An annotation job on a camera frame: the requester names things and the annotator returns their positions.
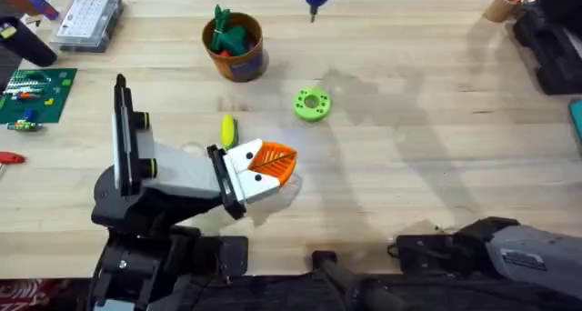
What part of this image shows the cardboard tape roll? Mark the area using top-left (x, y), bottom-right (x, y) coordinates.
top-left (482, 0), bottom-right (524, 24)

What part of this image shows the black cylinder tool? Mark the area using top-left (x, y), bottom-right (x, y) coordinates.
top-left (0, 15), bottom-right (58, 68)

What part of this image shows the red handled tool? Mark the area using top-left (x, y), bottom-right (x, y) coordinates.
top-left (0, 151), bottom-right (26, 166)

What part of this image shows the black upright wrist plate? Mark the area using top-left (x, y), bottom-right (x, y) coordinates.
top-left (112, 73), bottom-right (137, 198)

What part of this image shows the brown tub with toys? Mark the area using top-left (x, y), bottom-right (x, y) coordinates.
top-left (201, 4), bottom-right (269, 84)

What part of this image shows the green disc with holes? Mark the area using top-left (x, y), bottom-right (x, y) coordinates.
top-left (292, 86), bottom-right (333, 123)

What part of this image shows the yellow green vegetable toy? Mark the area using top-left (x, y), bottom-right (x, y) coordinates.
top-left (220, 114), bottom-right (240, 150)

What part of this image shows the teal box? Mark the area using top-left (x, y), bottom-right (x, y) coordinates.
top-left (568, 98), bottom-right (582, 156)

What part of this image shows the clear plastic parts box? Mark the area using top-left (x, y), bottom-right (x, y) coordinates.
top-left (49, 0), bottom-right (125, 54)

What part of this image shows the green board with blocks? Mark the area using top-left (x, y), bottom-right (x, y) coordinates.
top-left (0, 67), bottom-right (78, 133)

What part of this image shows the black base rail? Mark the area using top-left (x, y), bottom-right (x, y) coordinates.
top-left (181, 274), bottom-right (582, 311)

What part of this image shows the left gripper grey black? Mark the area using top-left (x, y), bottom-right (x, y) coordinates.
top-left (92, 113), bottom-right (298, 237)

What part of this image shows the black case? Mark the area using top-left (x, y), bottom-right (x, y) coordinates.
top-left (512, 4), bottom-right (582, 96)

